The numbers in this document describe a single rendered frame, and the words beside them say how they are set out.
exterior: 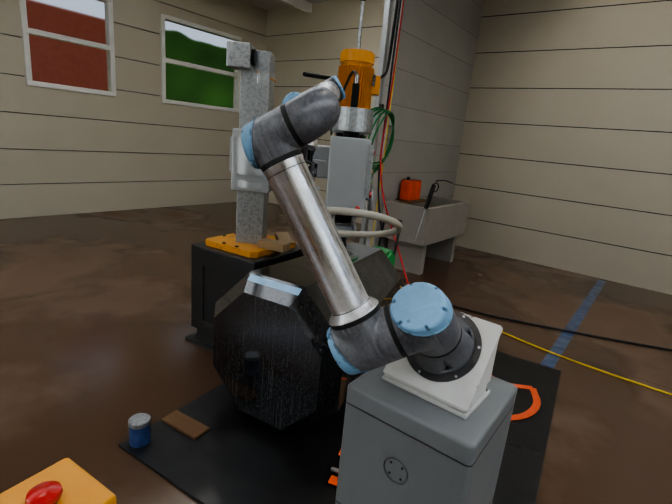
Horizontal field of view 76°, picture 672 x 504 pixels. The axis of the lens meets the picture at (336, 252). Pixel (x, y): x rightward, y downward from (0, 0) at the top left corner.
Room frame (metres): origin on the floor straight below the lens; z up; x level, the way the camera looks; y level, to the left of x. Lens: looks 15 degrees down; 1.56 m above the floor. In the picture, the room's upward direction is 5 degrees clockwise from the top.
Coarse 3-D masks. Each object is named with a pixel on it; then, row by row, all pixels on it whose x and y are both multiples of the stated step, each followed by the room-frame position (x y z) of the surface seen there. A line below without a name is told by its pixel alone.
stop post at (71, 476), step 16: (64, 464) 0.50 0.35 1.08; (32, 480) 0.47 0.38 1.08; (48, 480) 0.47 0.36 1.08; (64, 480) 0.47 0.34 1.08; (80, 480) 0.48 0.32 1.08; (96, 480) 0.48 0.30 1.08; (0, 496) 0.44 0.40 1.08; (16, 496) 0.44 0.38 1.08; (64, 496) 0.45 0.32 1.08; (80, 496) 0.45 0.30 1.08; (96, 496) 0.45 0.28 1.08; (112, 496) 0.46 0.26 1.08
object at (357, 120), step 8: (344, 112) 2.35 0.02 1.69; (352, 112) 2.33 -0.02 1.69; (360, 112) 2.34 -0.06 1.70; (368, 112) 2.37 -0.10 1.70; (344, 120) 2.34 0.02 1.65; (352, 120) 2.33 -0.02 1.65; (360, 120) 2.34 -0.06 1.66; (368, 120) 2.37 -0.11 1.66; (336, 128) 2.37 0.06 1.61; (344, 128) 2.34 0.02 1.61; (352, 128) 2.33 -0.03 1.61; (360, 128) 2.34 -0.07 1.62; (368, 128) 2.38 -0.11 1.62; (344, 136) 2.44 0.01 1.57; (352, 136) 2.42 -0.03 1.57; (360, 136) 3.05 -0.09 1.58
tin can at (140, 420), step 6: (138, 414) 1.84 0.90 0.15; (144, 414) 1.84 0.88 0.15; (132, 420) 1.79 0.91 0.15; (138, 420) 1.79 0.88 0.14; (144, 420) 1.80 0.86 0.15; (150, 420) 1.82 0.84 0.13; (132, 426) 1.76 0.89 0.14; (138, 426) 1.76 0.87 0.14; (144, 426) 1.78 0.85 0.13; (150, 426) 1.82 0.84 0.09; (132, 432) 1.76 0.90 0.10; (138, 432) 1.76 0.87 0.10; (144, 432) 1.78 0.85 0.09; (150, 432) 1.82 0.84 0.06; (132, 438) 1.76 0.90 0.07; (138, 438) 1.76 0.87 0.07; (144, 438) 1.78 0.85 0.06; (150, 438) 1.82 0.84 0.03; (132, 444) 1.76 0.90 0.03; (138, 444) 1.76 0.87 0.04; (144, 444) 1.78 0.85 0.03
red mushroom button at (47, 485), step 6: (36, 486) 0.44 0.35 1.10; (42, 486) 0.44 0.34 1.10; (48, 486) 0.44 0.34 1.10; (54, 486) 0.44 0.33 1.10; (60, 486) 0.45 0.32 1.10; (30, 492) 0.43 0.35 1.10; (36, 492) 0.43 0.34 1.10; (42, 492) 0.43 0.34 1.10; (48, 492) 0.43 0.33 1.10; (54, 492) 0.44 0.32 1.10; (60, 492) 0.44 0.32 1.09; (30, 498) 0.43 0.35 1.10; (36, 498) 0.43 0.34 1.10; (42, 498) 0.43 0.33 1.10; (48, 498) 0.43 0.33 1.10; (54, 498) 0.43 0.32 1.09
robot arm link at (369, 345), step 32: (256, 128) 1.11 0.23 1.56; (288, 128) 1.09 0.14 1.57; (256, 160) 1.12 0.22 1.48; (288, 160) 1.10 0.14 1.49; (288, 192) 1.09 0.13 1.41; (320, 224) 1.09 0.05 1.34; (320, 256) 1.07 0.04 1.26; (320, 288) 1.10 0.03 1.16; (352, 288) 1.07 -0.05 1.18; (352, 320) 1.04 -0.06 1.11; (384, 320) 1.05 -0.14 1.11; (352, 352) 1.03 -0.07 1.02; (384, 352) 1.02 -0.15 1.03
